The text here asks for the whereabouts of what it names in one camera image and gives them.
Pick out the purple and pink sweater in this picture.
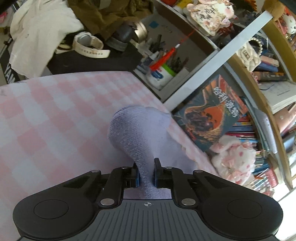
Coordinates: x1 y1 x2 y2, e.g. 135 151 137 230
108 105 197 199

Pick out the pink white plush bunny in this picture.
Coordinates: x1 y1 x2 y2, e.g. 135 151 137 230
210 135 256 185

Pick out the Harry Potter book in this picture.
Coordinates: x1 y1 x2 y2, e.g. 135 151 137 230
173 74 248 152

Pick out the white pen holder cup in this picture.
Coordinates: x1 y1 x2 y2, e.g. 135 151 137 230
146 64 177 90

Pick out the pink checkered desk mat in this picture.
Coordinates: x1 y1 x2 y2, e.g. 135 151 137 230
0 70 220 241

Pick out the red tassel pendant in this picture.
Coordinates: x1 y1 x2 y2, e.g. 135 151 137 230
149 30 195 71

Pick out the white metal bookshelf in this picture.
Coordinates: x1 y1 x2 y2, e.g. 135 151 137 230
133 1 293 190

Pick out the metal bowl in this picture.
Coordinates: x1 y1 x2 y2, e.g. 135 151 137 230
128 21 148 43

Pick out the white wristwatch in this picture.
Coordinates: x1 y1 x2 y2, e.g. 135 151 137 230
73 32 110 59

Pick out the cream quilted pearl handbag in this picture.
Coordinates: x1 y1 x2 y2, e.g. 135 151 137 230
235 37 263 72

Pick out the pink bunny charm ornament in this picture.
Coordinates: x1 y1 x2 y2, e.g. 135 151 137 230
186 1 235 36

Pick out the olive brown jacket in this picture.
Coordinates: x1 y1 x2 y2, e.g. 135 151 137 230
68 0 154 40

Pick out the white cloth pile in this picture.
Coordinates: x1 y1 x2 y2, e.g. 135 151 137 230
9 1 84 78

